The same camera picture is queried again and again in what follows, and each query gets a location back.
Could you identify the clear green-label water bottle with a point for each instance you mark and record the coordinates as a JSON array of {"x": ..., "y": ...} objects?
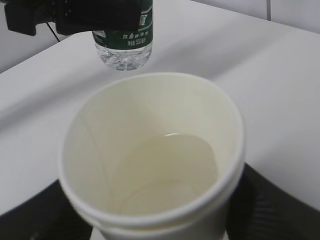
[{"x": 127, "y": 50}]

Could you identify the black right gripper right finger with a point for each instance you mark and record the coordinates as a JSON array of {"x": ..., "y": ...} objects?
[{"x": 259, "y": 210}]

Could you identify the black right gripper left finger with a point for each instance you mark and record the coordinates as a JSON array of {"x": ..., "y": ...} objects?
[{"x": 46, "y": 216}]

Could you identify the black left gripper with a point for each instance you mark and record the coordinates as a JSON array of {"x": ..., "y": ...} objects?
[{"x": 71, "y": 16}]

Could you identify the white paper cup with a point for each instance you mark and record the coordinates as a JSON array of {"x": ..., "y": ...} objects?
[{"x": 154, "y": 157}]

